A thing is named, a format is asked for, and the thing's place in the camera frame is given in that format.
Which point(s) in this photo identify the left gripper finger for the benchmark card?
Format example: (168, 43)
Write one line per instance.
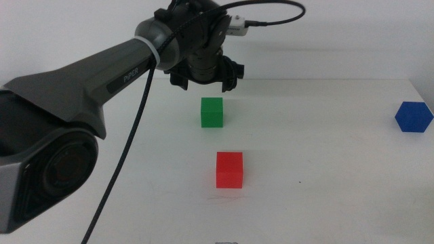
(229, 85)
(181, 84)

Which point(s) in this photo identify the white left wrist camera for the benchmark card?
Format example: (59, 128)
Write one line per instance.
(237, 27)

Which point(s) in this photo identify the green cube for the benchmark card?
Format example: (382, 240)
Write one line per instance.
(212, 113)

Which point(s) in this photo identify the blue cube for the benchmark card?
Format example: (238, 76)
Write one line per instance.
(413, 117)

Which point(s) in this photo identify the red cube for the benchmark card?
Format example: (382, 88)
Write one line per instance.
(229, 171)

